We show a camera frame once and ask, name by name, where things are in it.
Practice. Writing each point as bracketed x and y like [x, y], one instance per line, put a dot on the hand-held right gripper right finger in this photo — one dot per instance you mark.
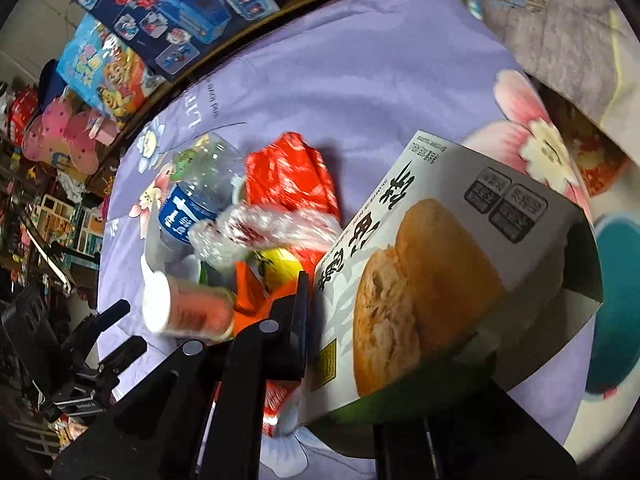
[450, 450]

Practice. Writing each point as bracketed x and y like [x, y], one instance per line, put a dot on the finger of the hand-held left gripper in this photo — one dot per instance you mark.
[122, 357]
[95, 325]

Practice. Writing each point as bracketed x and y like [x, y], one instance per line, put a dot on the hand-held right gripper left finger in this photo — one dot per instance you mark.
[300, 330]

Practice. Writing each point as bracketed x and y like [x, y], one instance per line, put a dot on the red yellow snack packet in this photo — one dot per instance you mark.
[280, 270]

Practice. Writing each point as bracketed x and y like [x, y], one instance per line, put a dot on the white pastry box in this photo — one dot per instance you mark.
[425, 270]

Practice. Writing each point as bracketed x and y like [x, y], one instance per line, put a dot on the red foil wrapper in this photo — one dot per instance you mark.
[290, 180]

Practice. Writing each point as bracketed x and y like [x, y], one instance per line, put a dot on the white cup with red label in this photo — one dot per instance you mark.
[185, 310]

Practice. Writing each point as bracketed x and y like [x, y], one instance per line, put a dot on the dollhouse toy box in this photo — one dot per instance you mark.
[75, 230]

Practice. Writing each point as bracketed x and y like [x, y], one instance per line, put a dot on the clear crumpled plastic wrapper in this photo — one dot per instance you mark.
[260, 230]

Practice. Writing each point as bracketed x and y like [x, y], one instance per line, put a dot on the clear plastic water bottle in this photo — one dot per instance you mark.
[200, 200]

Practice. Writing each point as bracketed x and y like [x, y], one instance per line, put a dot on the pink butterfly wings toy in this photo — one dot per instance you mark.
[65, 135]

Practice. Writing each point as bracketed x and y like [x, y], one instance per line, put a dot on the white blanket with teal print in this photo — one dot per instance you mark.
[617, 285]

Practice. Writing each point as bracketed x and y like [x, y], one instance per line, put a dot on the light blue cartoon toy box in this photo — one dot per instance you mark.
[105, 70]

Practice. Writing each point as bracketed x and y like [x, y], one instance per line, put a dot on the purple floral bedsheet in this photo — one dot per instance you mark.
[350, 60]

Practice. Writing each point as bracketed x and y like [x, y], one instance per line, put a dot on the dark blue toy box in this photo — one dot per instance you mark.
[185, 5]

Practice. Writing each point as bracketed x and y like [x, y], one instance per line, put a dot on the orange patterned cloth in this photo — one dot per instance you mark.
[585, 145]

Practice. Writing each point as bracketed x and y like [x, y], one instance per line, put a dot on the grey printed blanket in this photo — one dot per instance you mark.
[560, 25]

